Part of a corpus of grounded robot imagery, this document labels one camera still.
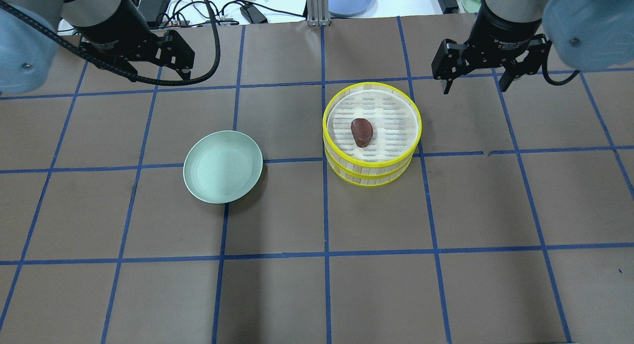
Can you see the yellow rimmed steamer layer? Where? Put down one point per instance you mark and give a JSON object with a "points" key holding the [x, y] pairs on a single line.
{"points": [[395, 118]]}

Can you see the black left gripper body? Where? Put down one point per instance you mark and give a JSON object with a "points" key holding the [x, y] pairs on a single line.
{"points": [[110, 30]]}

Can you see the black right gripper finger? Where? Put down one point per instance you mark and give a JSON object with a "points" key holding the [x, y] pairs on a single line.
{"points": [[511, 73], [447, 84]]}

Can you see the lower yellow steamer layer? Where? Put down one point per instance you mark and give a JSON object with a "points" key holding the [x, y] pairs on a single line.
{"points": [[368, 177]]}

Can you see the pale green plate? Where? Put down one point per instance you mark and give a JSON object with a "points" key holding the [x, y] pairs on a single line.
{"points": [[222, 167]]}

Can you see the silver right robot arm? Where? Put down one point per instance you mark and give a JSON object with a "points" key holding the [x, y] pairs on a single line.
{"points": [[560, 38]]}

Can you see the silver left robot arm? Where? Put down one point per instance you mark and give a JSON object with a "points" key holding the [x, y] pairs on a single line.
{"points": [[63, 74]]}

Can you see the blue plate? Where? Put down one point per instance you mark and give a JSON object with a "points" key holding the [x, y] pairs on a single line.
{"points": [[348, 8]]}

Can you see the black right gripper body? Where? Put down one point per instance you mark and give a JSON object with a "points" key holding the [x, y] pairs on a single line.
{"points": [[501, 32]]}

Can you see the aluminium frame post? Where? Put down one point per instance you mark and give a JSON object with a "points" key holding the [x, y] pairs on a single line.
{"points": [[318, 13]]}

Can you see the black power adapter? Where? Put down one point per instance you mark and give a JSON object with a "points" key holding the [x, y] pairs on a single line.
{"points": [[252, 14]]}

